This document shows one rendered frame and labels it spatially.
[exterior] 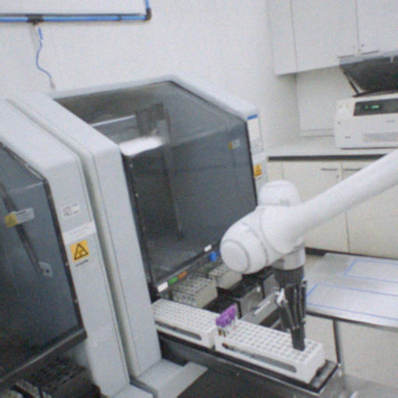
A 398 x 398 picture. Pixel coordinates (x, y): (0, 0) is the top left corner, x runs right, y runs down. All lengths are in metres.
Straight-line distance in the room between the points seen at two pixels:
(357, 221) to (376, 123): 0.76
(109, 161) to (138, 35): 1.73
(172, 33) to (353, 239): 2.02
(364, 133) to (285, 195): 2.46
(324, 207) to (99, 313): 0.72
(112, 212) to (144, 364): 0.49
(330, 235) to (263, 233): 2.92
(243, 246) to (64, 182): 0.53
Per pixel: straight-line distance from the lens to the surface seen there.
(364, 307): 1.56
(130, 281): 1.40
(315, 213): 0.92
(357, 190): 0.93
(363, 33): 3.75
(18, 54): 2.48
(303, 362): 1.25
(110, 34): 2.82
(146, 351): 1.51
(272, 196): 1.07
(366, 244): 3.74
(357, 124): 3.51
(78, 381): 1.36
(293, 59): 4.00
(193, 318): 1.49
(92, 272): 1.31
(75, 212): 1.25
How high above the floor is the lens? 1.58
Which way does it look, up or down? 14 degrees down
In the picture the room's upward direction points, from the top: 9 degrees counter-clockwise
